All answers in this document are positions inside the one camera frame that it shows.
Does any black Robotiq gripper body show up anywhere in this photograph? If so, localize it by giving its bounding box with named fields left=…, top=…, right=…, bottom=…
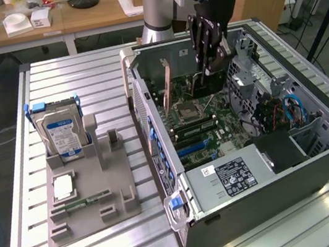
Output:
left=193, top=0, right=247, bottom=37

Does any black graphics card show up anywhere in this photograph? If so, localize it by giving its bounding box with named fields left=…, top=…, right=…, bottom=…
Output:
left=155, top=47, right=234, bottom=119

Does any metal drive cage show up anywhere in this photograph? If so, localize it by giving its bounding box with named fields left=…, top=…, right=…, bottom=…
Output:
left=221, top=34, right=279, bottom=119

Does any green motherboard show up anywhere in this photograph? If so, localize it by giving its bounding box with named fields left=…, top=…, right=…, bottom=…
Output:
left=147, top=64, right=263, bottom=175

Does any CPU socket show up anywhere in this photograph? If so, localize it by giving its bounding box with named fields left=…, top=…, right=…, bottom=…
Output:
left=173, top=97, right=207, bottom=125

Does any white paper stack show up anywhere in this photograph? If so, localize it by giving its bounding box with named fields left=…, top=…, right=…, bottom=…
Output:
left=117, top=0, right=145, bottom=19

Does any blue expansion slot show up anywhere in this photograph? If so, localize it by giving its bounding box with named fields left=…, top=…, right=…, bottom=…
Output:
left=174, top=139, right=215, bottom=157

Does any metal disk bay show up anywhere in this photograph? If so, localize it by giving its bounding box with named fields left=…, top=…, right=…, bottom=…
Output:
left=286, top=115, right=329, bottom=162

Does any grey power supply unit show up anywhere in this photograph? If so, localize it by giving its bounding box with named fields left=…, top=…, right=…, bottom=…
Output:
left=181, top=141, right=283, bottom=216

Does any blue case latch tab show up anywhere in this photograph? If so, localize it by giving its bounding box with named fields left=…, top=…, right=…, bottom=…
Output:
left=170, top=197, right=182, bottom=212

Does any open black PC case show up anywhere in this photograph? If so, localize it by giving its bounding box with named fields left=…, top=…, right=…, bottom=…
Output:
left=116, top=8, right=329, bottom=247

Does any white labelled box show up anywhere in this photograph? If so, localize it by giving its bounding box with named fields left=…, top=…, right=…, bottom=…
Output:
left=29, top=7, right=54, bottom=30

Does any hard disk with blue caddy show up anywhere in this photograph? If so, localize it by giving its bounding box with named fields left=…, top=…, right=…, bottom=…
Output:
left=20, top=94, right=92, bottom=168

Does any grey printed parts rack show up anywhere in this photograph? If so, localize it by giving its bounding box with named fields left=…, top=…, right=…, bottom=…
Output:
left=28, top=108, right=147, bottom=247

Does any white box with round bowl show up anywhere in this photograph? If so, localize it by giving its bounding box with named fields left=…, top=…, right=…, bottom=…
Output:
left=2, top=11, right=35, bottom=39

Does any green loose RAM stick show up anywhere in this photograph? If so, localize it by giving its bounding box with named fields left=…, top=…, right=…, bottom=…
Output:
left=63, top=193, right=103, bottom=212

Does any silver CPU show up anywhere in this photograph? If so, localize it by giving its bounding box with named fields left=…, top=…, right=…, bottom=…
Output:
left=50, top=175, right=76, bottom=201

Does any orange wire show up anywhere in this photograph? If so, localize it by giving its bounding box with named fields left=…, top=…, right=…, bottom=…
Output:
left=268, top=101, right=287, bottom=132

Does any blue wire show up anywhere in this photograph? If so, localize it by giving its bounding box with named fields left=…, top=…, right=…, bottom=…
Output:
left=281, top=92, right=309, bottom=128

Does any grey case handle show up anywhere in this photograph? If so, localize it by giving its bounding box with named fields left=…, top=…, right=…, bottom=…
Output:
left=161, top=186, right=197, bottom=233

